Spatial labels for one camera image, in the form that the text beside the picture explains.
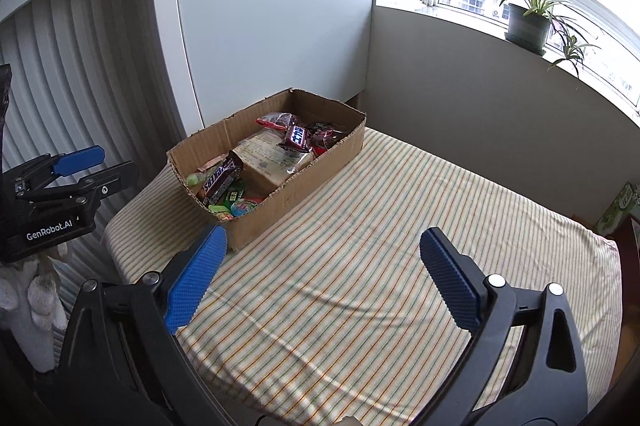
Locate brown chocolate bar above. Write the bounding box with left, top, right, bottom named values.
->
left=277, top=124, right=314, bottom=153
left=197, top=151, right=245, bottom=207

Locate brown wooden furniture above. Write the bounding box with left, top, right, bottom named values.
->
left=612, top=216, right=640, bottom=289

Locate large red-edged clear snack packet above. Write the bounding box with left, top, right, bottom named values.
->
left=306, top=122, right=352, bottom=155

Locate clear light green candy packet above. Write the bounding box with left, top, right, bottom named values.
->
left=206, top=203, right=236, bottom=223

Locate white ribbed panel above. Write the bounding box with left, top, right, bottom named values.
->
left=0, top=0, right=193, bottom=267

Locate striped tablecloth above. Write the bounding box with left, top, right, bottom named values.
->
left=102, top=126, right=624, bottom=426

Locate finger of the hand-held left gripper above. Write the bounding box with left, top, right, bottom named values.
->
left=12, top=146, right=106, bottom=195
left=24, top=161, right=141, bottom=207

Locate beige labelled carton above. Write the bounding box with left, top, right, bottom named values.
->
left=232, top=131, right=317, bottom=195

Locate white cabinet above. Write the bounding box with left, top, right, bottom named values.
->
left=145, top=0, right=377, bottom=135

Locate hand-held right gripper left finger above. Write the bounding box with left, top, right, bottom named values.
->
left=32, top=225, right=231, bottom=426

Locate dark green candy packet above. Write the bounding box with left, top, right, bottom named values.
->
left=220, top=186, right=247, bottom=207

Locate red-edged clear dark snack packet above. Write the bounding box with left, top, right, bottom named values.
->
left=256, top=112, right=299, bottom=132

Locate small pink packet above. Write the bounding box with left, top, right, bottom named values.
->
left=195, top=157, right=226, bottom=175

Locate black bumpy object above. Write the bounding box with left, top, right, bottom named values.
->
left=0, top=64, right=13, bottom=143

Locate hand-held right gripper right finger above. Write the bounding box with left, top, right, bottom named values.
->
left=419, top=227, right=589, bottom=426

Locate brown cardboard box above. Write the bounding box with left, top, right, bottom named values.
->
left=166, top=88, right=367, bottom=253

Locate green printed box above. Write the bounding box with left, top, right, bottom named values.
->
left=594, top=182, right=640, bottom=237

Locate person's left hand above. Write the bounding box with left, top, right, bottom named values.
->
left=0, top=251, right=69, bottom=372

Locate potted spider plant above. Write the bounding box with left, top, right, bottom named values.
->
left=499, top=0, right=602, bottom=80

